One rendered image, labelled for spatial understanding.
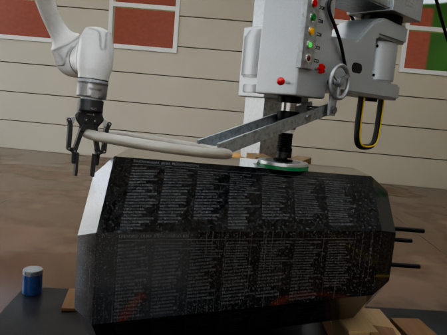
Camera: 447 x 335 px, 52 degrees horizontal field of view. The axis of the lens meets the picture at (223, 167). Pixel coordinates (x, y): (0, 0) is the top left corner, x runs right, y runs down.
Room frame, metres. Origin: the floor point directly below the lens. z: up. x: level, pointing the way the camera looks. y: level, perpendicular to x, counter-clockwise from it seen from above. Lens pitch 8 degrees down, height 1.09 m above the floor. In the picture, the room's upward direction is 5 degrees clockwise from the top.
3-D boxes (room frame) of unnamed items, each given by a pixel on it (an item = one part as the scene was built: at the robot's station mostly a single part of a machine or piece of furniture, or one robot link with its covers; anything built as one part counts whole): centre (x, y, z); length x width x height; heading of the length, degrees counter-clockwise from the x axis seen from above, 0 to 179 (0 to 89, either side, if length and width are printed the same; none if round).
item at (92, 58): (1.43, 0.42, 1.21); 0.13 x 0.11 x 0.16; 39
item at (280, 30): (2.02, -0.31, 1.35); 0.36 x 0.22 x 0.45; 134
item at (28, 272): (2.35, 0.96, 0.08); 0.10 x 0.10 x 0.13
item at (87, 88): (1.41, 0.42, 1.10); 0.09 x 0.09 x 0.06
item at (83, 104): (1.41, 0.42, 1.03); 0.08 x 0.07 x 0.09; 119
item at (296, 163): (1.96, -0.25, 0.87); 0.21 x 0.21 x 0.01
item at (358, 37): (2.22, -0.54, 1.33); 0.74 x 0.23 x 0.49; 134
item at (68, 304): (2.29, 0.71, 0.02); 0.25 x 0.10 x 0.01; 10
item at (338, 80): (1.96, -0.42, 1.22); 0.15 x 0.10 x 0.15; 134
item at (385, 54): (2.42, -0.73, 1.37); 0.19 x 0.19 x 0.20
